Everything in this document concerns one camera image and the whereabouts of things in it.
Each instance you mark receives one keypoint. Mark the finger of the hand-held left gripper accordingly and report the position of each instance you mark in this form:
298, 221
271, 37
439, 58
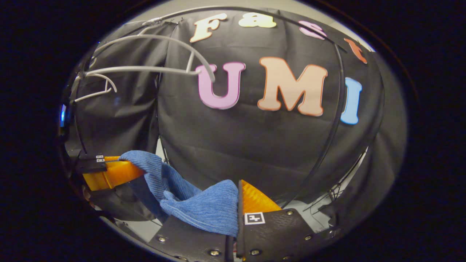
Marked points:
89, 158
91, 167

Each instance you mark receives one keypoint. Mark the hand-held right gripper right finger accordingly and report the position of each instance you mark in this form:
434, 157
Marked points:
239, 229

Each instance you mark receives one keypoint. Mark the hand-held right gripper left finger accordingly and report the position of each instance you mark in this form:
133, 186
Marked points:
189, 242

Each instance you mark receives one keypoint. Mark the white plastic hanger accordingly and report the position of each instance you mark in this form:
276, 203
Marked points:
109, 80
145, 69

